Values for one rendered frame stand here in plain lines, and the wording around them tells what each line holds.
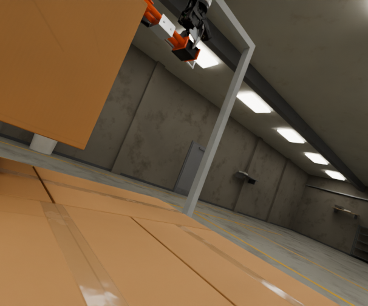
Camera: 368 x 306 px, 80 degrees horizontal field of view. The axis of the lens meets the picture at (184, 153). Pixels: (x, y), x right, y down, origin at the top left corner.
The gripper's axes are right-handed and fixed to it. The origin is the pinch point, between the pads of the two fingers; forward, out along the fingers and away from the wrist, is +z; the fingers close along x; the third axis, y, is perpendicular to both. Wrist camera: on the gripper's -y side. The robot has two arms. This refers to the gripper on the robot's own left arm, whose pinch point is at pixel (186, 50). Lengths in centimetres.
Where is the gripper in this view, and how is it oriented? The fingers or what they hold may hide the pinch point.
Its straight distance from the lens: 102.0
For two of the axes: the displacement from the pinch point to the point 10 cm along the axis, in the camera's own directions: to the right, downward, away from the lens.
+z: -3.7, 9.2, -1.0
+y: -6.3, -3.3, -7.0
